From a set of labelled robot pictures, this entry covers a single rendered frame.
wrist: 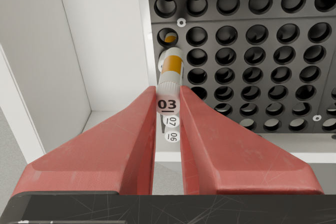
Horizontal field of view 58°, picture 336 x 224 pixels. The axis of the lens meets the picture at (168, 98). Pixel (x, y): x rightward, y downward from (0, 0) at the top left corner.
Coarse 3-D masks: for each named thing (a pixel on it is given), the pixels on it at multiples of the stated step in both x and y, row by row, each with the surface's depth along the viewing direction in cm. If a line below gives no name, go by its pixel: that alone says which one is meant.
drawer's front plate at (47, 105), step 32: (0, 0) 17; (32, 0) 20; (0, 32) 17; (32, 32) 20; (64, 32) 25; (0, 64) 17; (32, 64) 20; (64, 64) 25; (0, 96) 19; (32, 96) 20; (64, 96) 25; (32, 128) 20; (64, 128) 25; (32, 160) 22
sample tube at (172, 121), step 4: (164, 116) 21; (168, 116) 21; (172, 116) 21; (176, 116) 21; (164, 120) 21; (168, 120) 21; (172, 120) 21; (176, 120) 21; (168, 124) 21; (172, 124) 21; (176, 124) 21
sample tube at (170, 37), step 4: (172, 32) 22; (168, 36) 21; (172, 36) 21; (176, 36) 21; (164, 40) 21; (168, 40) 21; (172, 40) 21; (164, 52) 19; (160, 56) 19; (164, 56) 19; (160, 60) 18; (160, 64) 18; (160, 68) 19
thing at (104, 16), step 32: (64, 0) 24; (96, 0) 24; (128, 0) 24; (96, 32) 26; (128, 32) 26; (96, 64) 28; (128, 64) 27; (96, 96) 30; (128, 96) 29; (160, 128) 28; (160, 160) 26; (320, 160) 24
